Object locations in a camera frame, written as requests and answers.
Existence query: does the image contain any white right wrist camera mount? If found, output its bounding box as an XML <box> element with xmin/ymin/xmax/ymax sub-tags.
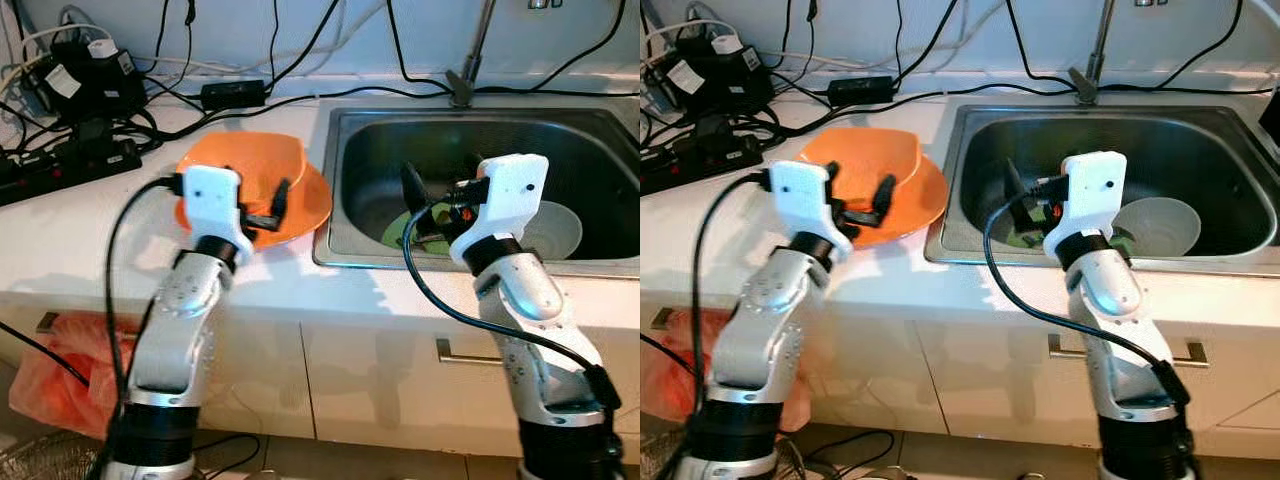
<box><xmin>1042</xmin><ymin>151</ymin><xmax>1129</xmax><ymax>266</ymax></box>
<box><xmin>448</xmin><ymin>154</ymin><xmax>550</xmax><ymax>269</ymax></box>

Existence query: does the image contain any long steel drawer handle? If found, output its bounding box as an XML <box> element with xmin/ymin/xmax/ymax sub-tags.
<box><xmin>1047</xmin><ymin>333</ymin><xmax>1208</xmax><ymax>369</ymax></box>
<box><xmin>435</xmin><ymin>338</ymin><xmax>501</xmax><ymax>366</ymax></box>

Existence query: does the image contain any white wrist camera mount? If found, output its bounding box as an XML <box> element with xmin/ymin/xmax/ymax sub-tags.
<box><xmin>182</xmin><ymin>165</ymin><xmax>253</xmax><ymax>266</ymax></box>
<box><xmin>768</xmin><ymin>160</ymin><xmax>853</xmax><ymax>266</ymax></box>
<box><xmin>1042</xmin><ymin>151</ymin><xmax>1129</xmax><ymax>266</ymax></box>
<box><xmin>448</xmin><ymin>154</ymin><xmax>550</xmax><ymax>269</ymax></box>

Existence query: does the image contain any orange bowl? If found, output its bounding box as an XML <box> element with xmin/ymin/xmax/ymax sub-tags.
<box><xmin>798</xmin><ymin>127</ymin><xmax>923</xmax><ymax>216</ymax></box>
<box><xmin>178</xmin><ymin>131</ymin><xmax>308</xmax><ymax>236</ymax></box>

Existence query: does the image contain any black power strip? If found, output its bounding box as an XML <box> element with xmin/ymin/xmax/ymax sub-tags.
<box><xmin>640</xmin><ymin>130</ymin><xmax>776</xmax><ymax>196</ymax></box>
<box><xmin>0</xmin><ymin>135</ymin><xmax>144</xmax><ymax>206</ymax></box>

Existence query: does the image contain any black charger with white label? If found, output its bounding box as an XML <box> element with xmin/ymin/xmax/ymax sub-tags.
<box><xmin>660</xmin><ymin>30</ymin><xmax>776</xmax><ymax>116</ymax></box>
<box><xmin>40</xmin><ymin>35</ymin><xmax>151</xmax><ymax>121</ymax></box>

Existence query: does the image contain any grey metal faucet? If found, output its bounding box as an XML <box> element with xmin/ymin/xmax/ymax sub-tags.
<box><xmin>445</xmin><ymin>0</ymin><xmax>499</xmax><ymax>109</ymax></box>
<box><xmin>1068</xmin><ymin>0</ymin><xmax>1121</xmax><ymax>106</ymax></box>

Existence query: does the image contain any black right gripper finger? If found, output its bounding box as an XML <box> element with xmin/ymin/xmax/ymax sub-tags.
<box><xmin>1003</xmin><ymin>158</ymin><xmax>1033</xmax><ymax>216</ymax></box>
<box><xmin>400</xmin><ymin>162</ymin><xmax>433</xmax><ymax>216</ymax></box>

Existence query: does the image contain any white bowl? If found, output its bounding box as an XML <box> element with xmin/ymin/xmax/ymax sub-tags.
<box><xmin>520</xmin><ymin>200</ymin><xmax>584</xmax><ymax>261</ymax></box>
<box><xmin>1112</xmin><ymin>197</ymin><xmax>1201</xmax><ymax>259</ymax></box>

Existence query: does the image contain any stainless steel sink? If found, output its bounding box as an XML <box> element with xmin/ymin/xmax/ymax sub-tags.
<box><xmin>313</xmin><ymin>100</ymin><xmax>641</xmax><ymax>279</ymax></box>
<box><xmin>925</xmin><ymin>100</ymin><xmax>1280</xmax><ymax>279</ymax></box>

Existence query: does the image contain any green plate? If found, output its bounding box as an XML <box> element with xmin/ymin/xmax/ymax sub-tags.
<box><xmin>1005</xmin><ymin>215</ymin><xmax>1136</xmax><ymax>256</ymax></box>
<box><xmin>380</xmin><ymin>205</ymin><xmax>471</xmax><ymax>253</ymax></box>

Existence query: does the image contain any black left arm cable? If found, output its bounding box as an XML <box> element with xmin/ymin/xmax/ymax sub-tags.
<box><xmin>655</xmin><ymin>172</ymin><xmax>776</xmax><ymax>480</ymax></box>
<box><xmin>85</xmin><ymin>175</ymin><xmax>191</xmax><ymax>480</ymax></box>

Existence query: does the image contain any orange plate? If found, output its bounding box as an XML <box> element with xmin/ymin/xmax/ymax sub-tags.
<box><xmin>175</xmin><ymin>160</ymin><xmax>333</xmax><ymax>249</ymax></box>
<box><xmin>785</xmin><ymin>150</ymin><xmax>949</xmax><ymax>249</ymax></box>

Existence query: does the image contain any white kitchen cabinet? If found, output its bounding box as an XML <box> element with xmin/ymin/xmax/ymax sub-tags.
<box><xmin>640</xmin><ymin>290</ymin><xmax>1280</xmax><ymax>461</ymax></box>
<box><xmin>0</xmin><ymin>290</ymin><xmax>641</xmax><ymax>461</ymax></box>

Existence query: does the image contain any black power adapter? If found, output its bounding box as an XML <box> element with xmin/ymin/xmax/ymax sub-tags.
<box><xmin>828</xmin><ymin>76</ymin><xmax>896</xmax><ymax>106</ymax></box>
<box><xmin>200</xmin><ymin>80</ymin><xmax>269</xmax><ymax>111</ymax></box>

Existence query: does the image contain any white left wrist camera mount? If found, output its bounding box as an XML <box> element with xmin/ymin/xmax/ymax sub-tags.
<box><xmin>768</xmin><ymin>160</ymin><xmax>853</xmax><ymax>266</ymax></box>
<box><xmin>182</xmin><ymin>165</ymin><xmax>253</xmax><ymax>266</ymax></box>

